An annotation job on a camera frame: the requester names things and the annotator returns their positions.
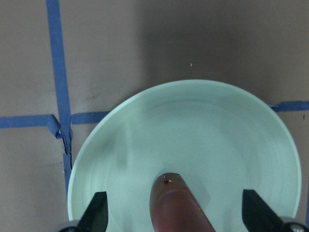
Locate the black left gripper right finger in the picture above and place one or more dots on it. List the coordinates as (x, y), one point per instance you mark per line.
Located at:
(257, 216)

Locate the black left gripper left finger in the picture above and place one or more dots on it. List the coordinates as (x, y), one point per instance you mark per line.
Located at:
(95, 218)

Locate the brown bun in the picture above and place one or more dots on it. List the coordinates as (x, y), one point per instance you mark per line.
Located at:
(173, 208)

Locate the green plate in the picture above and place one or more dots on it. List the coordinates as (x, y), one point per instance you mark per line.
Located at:
(219, 138)

